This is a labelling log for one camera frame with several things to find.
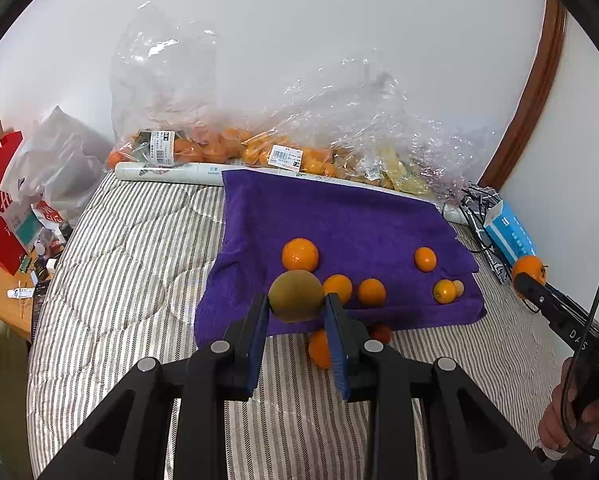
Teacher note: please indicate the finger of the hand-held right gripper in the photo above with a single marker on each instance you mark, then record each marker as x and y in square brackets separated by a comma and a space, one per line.
[539, 300]
[574, 305]

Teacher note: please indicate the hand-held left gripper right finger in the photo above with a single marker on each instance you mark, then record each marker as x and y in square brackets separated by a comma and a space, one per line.
[335, 347]

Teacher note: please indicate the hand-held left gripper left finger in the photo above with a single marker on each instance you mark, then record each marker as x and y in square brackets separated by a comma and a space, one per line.
[257, 355]

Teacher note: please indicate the large orange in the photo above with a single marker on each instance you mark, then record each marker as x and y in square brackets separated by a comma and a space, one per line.
[528, 267]

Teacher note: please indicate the yellow-green round fruit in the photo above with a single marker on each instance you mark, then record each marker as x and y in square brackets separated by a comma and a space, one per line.
[296, 296]

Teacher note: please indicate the person's right hand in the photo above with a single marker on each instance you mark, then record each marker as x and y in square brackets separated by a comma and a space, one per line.
[554, 420]

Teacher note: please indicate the small red fruit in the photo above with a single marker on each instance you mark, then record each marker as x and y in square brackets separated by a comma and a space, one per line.
[382, 333]

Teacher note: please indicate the blue tissue pack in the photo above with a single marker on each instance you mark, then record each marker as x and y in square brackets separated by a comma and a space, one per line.
[512, 235]

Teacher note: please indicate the small orange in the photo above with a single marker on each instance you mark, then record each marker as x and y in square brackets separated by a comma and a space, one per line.
[459, 287]
[444, 291]

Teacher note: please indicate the black white patterned bag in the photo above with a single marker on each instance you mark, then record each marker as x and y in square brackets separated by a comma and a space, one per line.
[479, 200]

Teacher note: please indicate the purple towel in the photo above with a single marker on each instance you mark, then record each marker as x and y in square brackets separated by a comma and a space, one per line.
[354, 220]

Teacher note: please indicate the striped quilt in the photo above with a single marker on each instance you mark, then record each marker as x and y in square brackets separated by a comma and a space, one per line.
[129, 260]

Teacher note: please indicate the clear bag of yellow fruit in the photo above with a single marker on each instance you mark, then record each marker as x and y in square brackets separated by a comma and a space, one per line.
[399, 180]

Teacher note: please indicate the white paper roll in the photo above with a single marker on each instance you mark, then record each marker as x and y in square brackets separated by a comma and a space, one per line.
[179, 172]

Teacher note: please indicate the clear bag of oranges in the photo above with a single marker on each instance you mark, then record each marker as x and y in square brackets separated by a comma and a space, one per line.
[154, 85]
[279, 147]

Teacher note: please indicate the white tube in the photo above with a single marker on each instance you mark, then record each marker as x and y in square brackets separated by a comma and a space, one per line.
[19, 292]

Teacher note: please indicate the wooden side table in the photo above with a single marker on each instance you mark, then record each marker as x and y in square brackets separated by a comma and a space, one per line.
[4, 305]

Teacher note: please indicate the white plastic bag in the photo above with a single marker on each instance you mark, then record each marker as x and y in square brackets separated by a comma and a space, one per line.
[54, 160]

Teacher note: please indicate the wooden door frame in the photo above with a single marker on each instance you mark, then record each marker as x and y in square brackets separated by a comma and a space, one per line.
[539, 85]

